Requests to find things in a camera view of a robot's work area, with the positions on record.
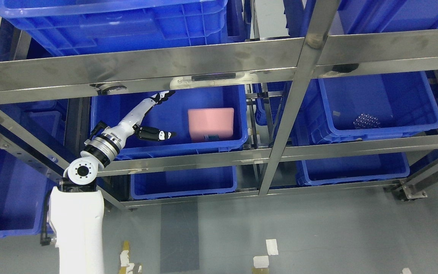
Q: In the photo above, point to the blue shelf bin lower right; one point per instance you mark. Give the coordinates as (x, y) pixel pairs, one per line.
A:
(330, 171)

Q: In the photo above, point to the cluster of steel balls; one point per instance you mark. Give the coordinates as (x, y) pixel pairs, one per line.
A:
(366, 121)

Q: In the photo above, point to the blue shelf bin left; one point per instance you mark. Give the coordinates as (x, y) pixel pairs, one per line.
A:
(23, 190)

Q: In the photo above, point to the steel shelf rack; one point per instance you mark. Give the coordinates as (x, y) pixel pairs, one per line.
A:
(318, 55)

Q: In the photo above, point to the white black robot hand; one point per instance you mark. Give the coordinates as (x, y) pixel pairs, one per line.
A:
(143, 118)

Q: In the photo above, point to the pink plastic storage box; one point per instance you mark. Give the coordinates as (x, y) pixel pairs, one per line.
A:
(210, 123)

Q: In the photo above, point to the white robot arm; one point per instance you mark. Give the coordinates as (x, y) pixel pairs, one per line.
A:
(76, 207)

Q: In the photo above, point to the blue shelf bin lower middle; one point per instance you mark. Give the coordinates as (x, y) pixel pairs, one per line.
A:
(180, 183)

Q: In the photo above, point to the blue shelf bin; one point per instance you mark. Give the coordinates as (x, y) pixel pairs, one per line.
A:
(330, 171)
(23, 190)
(180, 183)
(71, 27)
(172, 116)
(403, 102)

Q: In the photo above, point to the blue shelf bin top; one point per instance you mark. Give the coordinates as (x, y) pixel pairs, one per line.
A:
(71, 27)

